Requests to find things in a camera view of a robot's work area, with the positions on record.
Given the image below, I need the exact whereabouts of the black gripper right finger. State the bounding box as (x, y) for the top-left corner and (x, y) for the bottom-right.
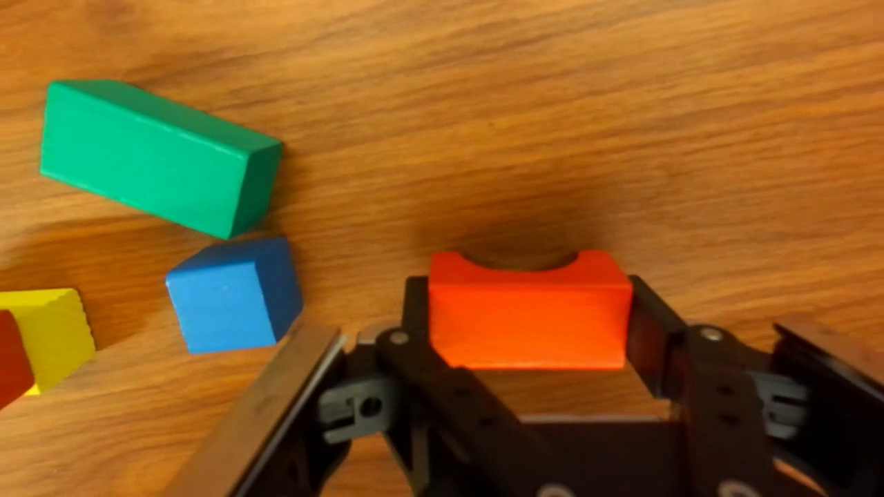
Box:
(630, 272), (812, 497)

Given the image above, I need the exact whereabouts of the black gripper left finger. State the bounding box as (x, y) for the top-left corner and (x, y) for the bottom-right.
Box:
(316, 272), (556, 497)

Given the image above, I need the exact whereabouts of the orange arch wooden block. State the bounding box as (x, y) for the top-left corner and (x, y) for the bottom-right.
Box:
(425, 247), (636, 372)

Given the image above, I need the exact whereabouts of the blue wooden cube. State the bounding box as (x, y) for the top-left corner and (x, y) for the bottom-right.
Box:
(163, 235), (304, 355)

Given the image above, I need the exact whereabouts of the green rectangular wooden block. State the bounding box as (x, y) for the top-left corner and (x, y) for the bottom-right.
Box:
(36, 78), (288, 243)

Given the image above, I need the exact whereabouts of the grey metal gripper side bar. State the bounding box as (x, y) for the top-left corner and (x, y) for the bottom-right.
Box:
(174, 321), (346, 497)
(772, 314), (884, 497)

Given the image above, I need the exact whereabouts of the yellow rectangular wooden block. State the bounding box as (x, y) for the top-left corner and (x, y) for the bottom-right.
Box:
(0, 287), (99, 397)

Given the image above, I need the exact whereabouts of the orange rectangular wooden block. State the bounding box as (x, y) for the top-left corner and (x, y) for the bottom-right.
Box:
(0, 310), (40, 412)

